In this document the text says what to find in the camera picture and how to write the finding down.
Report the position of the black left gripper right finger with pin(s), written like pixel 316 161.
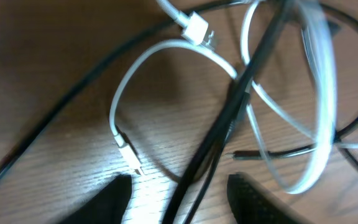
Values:
pixel 251 204

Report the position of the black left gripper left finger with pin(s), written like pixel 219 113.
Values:
pixel 108 206

